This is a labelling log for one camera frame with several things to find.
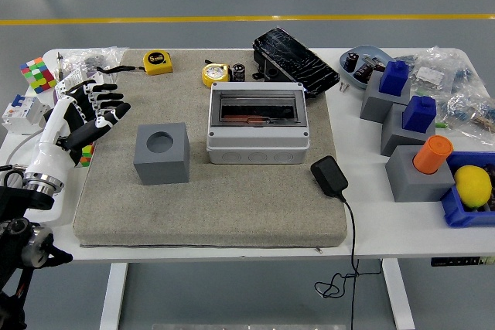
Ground white labelled package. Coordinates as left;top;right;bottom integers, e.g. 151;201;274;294
53;66;90;95

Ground grey-brown mat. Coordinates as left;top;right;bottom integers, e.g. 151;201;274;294
73;48;348;249

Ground black adapter cord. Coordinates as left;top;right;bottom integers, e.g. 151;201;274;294
313;190;382;330

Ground grey-white power cable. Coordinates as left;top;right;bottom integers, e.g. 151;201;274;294
0;128;43;192

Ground yellow square tape measure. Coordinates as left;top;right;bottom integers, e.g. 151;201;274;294
96;49;174;77

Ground yellow round tape measure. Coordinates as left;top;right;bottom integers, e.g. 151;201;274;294
201;63;232;89

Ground blue-grey oval dish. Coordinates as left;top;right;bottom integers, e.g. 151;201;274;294
339;44;391;90

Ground yellow lemon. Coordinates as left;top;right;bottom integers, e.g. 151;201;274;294
453;165;493;209

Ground white circuit breaker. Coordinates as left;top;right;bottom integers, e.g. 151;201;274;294
1;94;51;136

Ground clear bag of parts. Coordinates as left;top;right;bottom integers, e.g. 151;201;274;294
57;46;128;76

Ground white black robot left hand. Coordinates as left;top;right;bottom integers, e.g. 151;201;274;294
23;80;131;186

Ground clear bag of components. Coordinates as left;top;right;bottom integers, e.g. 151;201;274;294
394;46;488;95
436;86;495;145

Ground blue plastic block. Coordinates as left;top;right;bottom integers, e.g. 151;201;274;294
401;94;437;133
378;60;411;97

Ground black table control panel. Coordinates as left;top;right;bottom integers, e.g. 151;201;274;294
431;255;495;267

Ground white table leg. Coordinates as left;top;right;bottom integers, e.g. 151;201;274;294
381;258;417;330
99;263;129;330

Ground colourful puzzle cube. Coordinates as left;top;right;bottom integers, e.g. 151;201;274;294
79;143;96;168
19;56;55;95

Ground grey block with round hole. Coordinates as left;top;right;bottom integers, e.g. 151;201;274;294
133;122;191;186

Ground black power adapter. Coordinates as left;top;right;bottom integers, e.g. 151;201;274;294
310;155;349;202

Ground grey electrical box clear lid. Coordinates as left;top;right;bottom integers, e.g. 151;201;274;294
206;81;310;165

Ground white switch module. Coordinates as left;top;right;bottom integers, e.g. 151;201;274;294
92;69;117;86

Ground black cracked glossy case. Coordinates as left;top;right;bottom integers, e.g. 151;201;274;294
253;27;341;100

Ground dark grapes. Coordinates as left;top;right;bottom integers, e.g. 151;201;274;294
481;163;495;213

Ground blue plastic bin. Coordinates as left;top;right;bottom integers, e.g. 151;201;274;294
439;151;495;228

